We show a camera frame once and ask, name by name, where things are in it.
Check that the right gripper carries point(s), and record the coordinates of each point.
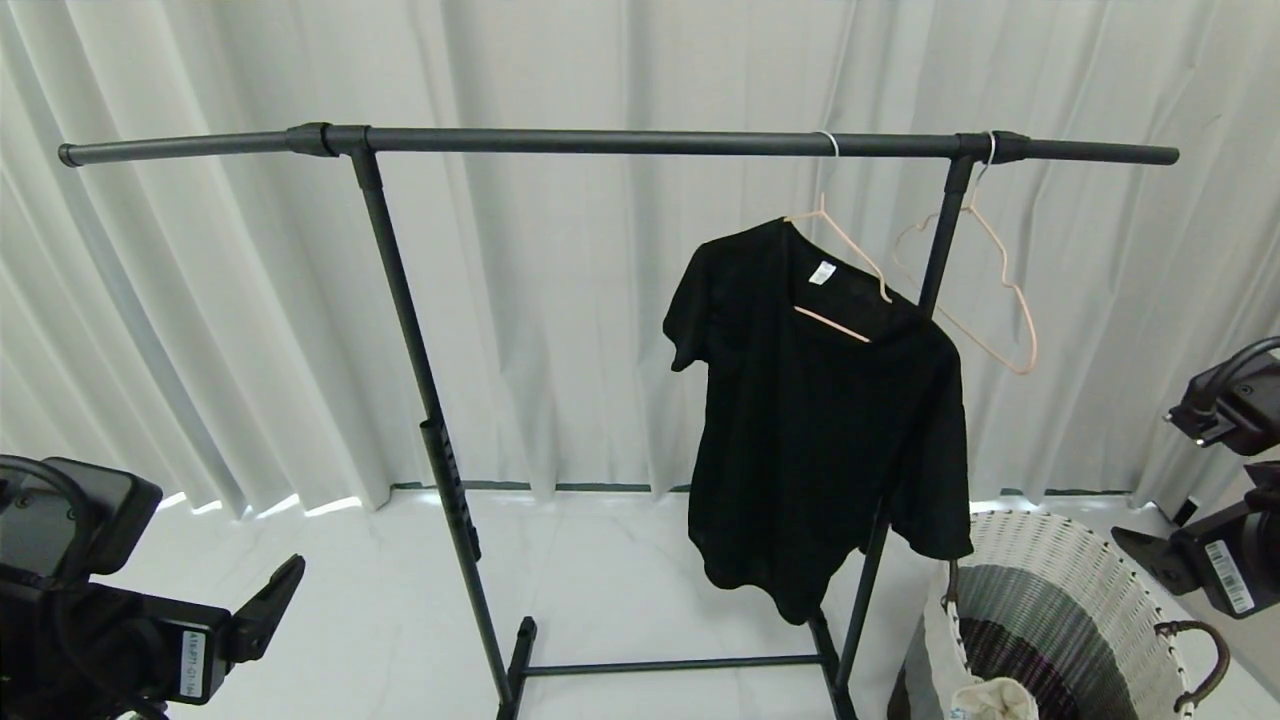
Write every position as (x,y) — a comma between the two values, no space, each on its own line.
(1240,560)

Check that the black sleeveless shirt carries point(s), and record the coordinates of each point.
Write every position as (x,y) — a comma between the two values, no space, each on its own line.
(810,450)

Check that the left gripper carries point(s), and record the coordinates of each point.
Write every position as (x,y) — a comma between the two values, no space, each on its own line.
(100,650)

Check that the pink clothes hanger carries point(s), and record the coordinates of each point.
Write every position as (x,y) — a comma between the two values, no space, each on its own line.
(845,240)
(1015,300)

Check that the black clothes rack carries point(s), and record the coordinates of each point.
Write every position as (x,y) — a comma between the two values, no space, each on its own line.
(600,140)

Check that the cream printed garment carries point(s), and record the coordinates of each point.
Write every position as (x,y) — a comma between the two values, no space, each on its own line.
(990,700)

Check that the white laundry basket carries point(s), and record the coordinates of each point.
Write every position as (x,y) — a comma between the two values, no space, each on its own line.
(1080,600)

